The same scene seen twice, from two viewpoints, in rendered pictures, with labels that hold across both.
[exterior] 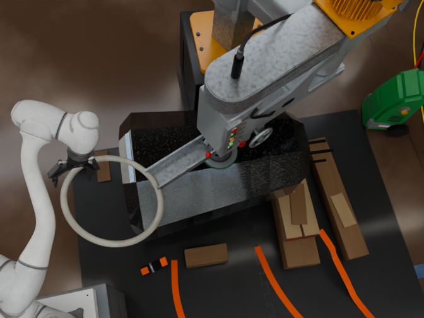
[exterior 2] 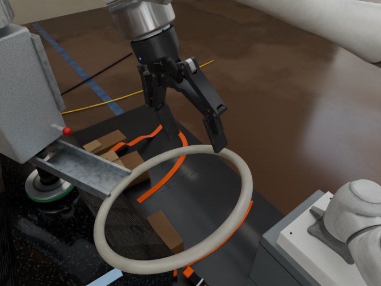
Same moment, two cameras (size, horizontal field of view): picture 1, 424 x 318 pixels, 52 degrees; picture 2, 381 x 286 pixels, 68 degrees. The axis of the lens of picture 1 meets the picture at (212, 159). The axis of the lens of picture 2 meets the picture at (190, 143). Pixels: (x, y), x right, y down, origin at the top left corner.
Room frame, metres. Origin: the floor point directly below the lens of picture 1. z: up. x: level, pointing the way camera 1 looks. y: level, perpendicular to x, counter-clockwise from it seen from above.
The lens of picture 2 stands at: (0.58, 0.93, 1.87)
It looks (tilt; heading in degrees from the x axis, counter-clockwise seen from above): 43 degrees down; 255
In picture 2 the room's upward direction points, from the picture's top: straight up
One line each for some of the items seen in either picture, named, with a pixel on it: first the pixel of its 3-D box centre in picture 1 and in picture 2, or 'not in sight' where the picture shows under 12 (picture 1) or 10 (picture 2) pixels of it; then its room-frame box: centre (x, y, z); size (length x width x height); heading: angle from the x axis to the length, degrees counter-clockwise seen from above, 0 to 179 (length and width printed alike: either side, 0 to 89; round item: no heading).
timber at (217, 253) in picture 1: (206, 255); (164, 234); (0.49, -0.09, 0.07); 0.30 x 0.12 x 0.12; 109
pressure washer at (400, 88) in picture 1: (406, 91); not in sight; (1.91, -1.35, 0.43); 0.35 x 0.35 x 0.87; 6
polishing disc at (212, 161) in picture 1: (219, 150); (50, 179); (0.98, -0.03, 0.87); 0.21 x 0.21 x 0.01
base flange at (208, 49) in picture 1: (230, 39); not in sight; (1.85, 0.02, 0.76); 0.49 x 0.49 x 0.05; 21
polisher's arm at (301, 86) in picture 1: (288, 81); not in sight; (1.25, -0.32, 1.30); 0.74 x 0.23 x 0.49; 136
